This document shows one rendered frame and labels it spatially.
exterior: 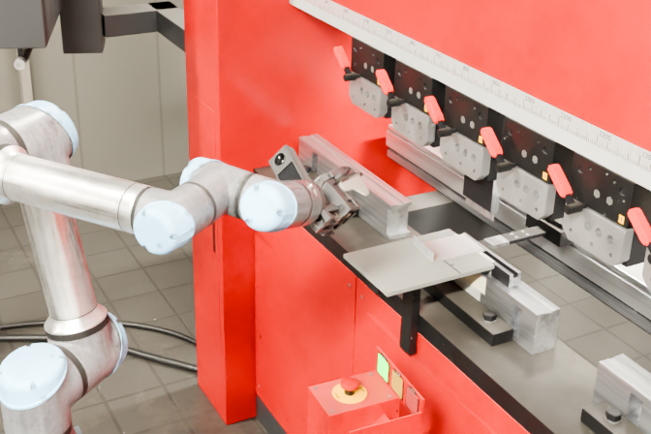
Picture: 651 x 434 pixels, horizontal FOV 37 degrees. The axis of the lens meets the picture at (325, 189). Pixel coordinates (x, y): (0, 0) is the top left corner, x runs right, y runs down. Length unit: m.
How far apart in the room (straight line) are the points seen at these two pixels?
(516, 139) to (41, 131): 0.87
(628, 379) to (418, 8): 0.87
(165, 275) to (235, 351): 1.04
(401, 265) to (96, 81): 2.85
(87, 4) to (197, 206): 1.71
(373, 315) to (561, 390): 0.55
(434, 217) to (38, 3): 1.17
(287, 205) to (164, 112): 3.41
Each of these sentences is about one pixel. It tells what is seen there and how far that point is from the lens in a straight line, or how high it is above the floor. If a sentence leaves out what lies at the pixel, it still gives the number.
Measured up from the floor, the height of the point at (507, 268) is 0.99.
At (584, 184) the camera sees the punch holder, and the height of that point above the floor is 1.29.
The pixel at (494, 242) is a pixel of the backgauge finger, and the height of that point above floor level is 1.00.
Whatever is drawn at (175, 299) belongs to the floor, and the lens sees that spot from 3.88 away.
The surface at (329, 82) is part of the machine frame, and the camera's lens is 2.83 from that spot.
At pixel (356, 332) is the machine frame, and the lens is 2.43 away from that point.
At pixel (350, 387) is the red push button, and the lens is 2.02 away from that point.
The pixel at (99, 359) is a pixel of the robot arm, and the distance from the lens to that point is 1.86.
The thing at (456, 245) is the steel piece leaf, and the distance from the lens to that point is 2.15.
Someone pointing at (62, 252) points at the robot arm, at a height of 1.16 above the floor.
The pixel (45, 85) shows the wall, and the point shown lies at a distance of 4.63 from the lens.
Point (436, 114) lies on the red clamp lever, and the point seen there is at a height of 1.29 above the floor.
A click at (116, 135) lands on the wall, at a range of 4.80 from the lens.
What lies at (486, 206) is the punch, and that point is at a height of 1.11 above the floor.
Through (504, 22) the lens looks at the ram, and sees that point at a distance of 1.91.
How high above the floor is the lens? 2.00
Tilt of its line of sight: 25 degrees down
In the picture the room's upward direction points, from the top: 1 degrees clockwise
